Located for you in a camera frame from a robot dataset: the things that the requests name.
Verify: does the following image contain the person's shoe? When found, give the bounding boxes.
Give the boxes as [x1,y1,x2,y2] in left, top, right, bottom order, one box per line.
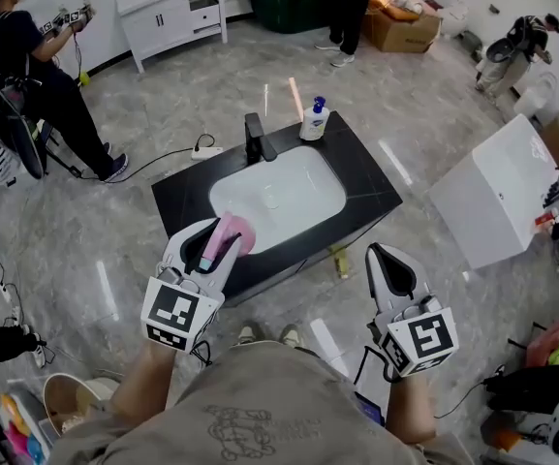
[234,321,267,349]
[278,323,306,350]

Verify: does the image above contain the black phone blue screen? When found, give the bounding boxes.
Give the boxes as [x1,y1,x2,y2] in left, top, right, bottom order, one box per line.
[353,390,388,428]

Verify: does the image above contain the dark green bathtub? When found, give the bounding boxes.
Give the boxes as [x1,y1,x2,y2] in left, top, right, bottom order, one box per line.
[238,0,334,34]

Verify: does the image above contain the grey bin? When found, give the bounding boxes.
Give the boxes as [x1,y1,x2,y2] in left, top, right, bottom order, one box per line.
[456,30,484,63]

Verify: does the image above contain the person's right forearm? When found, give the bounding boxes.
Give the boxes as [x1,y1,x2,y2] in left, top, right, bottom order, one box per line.
[384,373,439,446]

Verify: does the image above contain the white blue pump bottle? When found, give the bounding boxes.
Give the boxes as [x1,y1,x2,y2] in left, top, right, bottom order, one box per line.
[298,95,331,142]

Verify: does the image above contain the person's left shoe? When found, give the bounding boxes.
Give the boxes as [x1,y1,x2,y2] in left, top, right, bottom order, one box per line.
[234,321,267,349]

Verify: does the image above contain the white vanity cabinet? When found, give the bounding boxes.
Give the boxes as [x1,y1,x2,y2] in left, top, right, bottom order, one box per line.
[115,0,229,75]

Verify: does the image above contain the pink cloth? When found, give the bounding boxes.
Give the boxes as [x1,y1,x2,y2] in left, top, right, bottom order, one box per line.
[525,309,559,368]

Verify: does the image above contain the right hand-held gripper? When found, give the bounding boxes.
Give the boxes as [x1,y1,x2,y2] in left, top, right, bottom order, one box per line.
[364,242,460,380]

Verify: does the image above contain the person's right shoe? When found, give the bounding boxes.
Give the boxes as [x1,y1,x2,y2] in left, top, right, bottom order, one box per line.
[278,323,306,350]

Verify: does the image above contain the black faucet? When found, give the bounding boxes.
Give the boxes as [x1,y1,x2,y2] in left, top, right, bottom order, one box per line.
[243,111,279,166]

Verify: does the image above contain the white bathtub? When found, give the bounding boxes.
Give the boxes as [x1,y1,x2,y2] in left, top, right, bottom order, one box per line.
[427,113,559,271]

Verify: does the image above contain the person's grey t-shirt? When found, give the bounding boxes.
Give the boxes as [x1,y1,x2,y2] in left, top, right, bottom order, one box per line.
[48,339,477,465]

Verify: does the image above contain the black power cable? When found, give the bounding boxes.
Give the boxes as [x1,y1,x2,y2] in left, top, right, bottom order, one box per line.
[72,133,218,184]

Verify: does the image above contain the beige round bin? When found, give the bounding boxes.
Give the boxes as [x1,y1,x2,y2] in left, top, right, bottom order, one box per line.
[41,372,123,438]

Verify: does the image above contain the white toilet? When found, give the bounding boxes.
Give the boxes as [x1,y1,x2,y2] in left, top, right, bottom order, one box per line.
[440,1,470,35]
[512,72,559,118]

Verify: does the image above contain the black sink cabinet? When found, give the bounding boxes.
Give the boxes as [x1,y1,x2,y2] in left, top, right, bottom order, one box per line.
[151,109,404,307]

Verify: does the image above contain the colourful plastic items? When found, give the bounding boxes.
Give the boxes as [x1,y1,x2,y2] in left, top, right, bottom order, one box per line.
[0,391,50,465]

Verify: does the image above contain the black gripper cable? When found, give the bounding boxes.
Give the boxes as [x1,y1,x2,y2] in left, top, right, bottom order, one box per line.
[188,340,213,369]
[353,319,402,388]

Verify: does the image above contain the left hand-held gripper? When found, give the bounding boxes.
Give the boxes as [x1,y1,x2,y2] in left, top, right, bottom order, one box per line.
[140,217,243,355]

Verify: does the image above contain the person's left forearm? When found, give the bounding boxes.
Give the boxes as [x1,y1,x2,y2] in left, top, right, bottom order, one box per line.
[107,339,179,423]

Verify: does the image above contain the white sink basin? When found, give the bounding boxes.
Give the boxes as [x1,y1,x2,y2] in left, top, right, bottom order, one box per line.
[208,144,348,258]

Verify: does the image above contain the black chair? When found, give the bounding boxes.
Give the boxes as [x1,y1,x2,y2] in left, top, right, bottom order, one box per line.
[0,58,48,179]

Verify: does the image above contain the large cardboard box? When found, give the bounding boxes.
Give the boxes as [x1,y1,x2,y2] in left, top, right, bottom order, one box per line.
[360,0,443,54]

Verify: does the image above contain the yellow wooden block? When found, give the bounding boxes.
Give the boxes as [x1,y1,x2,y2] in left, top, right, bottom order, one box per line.
[331,244,353,281]

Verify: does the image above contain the white floor power strip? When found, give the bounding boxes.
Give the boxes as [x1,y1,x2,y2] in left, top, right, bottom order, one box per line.
[0,280,21,326]

